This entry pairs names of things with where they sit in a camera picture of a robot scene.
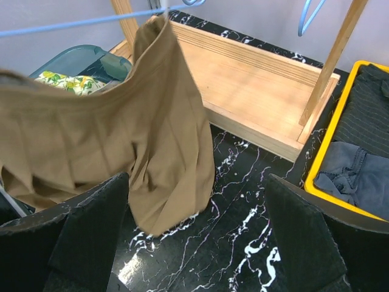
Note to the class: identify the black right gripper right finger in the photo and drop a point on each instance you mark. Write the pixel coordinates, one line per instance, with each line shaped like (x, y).
(323, 246)

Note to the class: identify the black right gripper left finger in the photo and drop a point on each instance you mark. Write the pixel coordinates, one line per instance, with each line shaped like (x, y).
(68, 247)

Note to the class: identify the tan brown skirt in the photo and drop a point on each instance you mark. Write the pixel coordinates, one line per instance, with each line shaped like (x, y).
(153, 126)

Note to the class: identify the blue wire hanger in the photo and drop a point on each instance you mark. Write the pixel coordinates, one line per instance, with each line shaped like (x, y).
(105, 19)
(304, 21)

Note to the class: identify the dark blue garment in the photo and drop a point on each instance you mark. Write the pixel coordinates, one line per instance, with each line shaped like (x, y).
(351, 174)

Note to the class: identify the black marbled mat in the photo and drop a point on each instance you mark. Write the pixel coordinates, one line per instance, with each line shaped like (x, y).
(229, 246)

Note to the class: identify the black striped garment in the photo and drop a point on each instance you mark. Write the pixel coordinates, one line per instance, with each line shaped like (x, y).
(364, 121)

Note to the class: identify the yellow plastic tray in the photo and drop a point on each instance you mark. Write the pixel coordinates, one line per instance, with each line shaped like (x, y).
(309, 183)

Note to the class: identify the wooden clothes rack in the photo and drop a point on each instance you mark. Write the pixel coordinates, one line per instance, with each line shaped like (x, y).
(267, 99)

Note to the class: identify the yellow floral cloth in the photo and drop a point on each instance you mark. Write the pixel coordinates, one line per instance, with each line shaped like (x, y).
(80, 85)

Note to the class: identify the teal plastic basket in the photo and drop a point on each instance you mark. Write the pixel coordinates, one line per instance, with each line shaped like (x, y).
(88, 60)

